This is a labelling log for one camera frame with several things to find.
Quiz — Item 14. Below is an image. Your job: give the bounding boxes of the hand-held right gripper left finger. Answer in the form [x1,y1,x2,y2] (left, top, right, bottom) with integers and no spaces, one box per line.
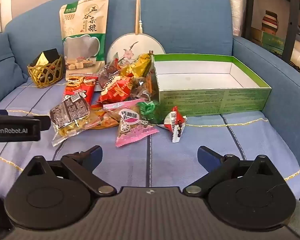
[27,145,117,197]

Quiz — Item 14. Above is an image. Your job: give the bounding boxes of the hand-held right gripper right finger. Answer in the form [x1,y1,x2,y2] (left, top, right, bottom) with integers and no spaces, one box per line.
[184,145,275,197]

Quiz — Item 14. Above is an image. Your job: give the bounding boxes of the dark brown clear snack packet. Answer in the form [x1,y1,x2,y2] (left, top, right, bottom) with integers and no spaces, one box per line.
[49,96,102,147]

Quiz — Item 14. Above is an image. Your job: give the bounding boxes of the orange snack packet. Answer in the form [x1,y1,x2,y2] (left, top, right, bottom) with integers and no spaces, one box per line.
[90,104,119,129]

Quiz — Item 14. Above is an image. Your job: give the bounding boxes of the pink snack packet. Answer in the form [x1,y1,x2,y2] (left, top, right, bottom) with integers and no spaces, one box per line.
[103,99,160,147]

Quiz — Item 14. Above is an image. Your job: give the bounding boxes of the red white triangular snack packet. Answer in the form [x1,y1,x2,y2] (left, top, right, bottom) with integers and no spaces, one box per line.
[157,106,188,143]

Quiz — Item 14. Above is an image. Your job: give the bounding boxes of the green cardboard box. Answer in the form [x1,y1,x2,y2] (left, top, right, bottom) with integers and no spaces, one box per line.
[151,54,272,117]

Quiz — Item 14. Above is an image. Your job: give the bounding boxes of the red round pastry packet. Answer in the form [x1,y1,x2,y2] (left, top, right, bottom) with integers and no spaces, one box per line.
[97,76,133,103]

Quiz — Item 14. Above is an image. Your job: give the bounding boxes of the green candy packet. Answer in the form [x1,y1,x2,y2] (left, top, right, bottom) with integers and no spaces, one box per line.
[137,100,163,124]

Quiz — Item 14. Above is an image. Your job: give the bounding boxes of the clear snack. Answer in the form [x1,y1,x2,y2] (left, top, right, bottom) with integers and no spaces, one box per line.
[130,75,157,102]

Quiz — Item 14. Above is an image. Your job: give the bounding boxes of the gold snack packet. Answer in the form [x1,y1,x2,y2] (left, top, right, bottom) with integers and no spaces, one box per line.
[121,53,153,78]

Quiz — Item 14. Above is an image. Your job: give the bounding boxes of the blue striped blanket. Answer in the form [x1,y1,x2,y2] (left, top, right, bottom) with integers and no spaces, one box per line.
[0,76,300,198]

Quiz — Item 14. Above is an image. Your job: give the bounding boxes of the blue cushion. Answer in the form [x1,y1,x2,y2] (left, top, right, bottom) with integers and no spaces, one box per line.
[0,32,28,108]

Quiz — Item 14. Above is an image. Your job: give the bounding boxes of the woven bamboo basket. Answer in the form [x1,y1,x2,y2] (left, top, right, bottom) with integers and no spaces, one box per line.
[27,55,65,88]

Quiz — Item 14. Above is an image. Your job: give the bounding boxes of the black gold small box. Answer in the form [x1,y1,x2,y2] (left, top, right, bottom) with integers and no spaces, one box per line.
[31,48,60,80]

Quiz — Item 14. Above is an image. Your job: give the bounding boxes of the beige green grain pouch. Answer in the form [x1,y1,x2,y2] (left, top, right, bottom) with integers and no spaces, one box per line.
[59,0,109,78]

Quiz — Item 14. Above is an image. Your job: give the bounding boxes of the round flower fan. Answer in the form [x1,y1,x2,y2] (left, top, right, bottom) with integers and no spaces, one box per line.
[106,0,165,67]

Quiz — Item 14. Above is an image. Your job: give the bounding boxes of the green boxes on shelf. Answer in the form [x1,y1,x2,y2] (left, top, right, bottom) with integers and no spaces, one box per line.
[251,27,285,54]

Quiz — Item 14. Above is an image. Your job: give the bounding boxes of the blue sofa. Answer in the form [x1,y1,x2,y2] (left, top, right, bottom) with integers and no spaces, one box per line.
[0,0,300,205]

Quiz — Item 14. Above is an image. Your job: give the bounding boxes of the striped vase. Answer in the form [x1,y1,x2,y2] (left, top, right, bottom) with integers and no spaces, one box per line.
[262,10,279,35]

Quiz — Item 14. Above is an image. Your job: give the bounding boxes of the white plastic roll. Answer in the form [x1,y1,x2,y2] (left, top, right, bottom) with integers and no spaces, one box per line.
[225,0,248,37]

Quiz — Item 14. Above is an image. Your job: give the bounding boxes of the black metal shelf rack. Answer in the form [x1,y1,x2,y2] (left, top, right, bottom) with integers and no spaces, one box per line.
[242,0,300,80]

